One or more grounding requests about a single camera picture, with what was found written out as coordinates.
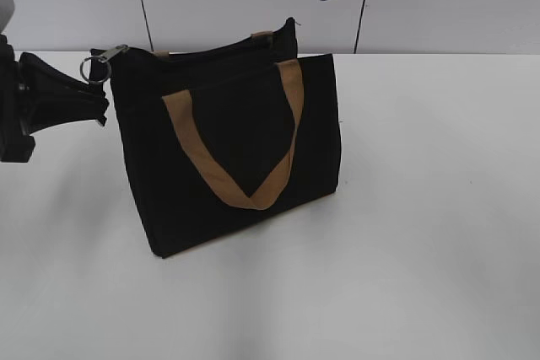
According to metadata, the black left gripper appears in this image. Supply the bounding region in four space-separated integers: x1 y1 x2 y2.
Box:
1 35 109 163

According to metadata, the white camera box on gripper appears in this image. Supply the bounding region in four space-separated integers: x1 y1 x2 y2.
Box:
0 0 15 33

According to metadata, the black bag with tan handles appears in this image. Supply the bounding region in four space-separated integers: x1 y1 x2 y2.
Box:
109 18 342 258

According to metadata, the metal zipper pull with ring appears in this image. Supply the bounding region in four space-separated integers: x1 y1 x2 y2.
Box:
79 44 129 85

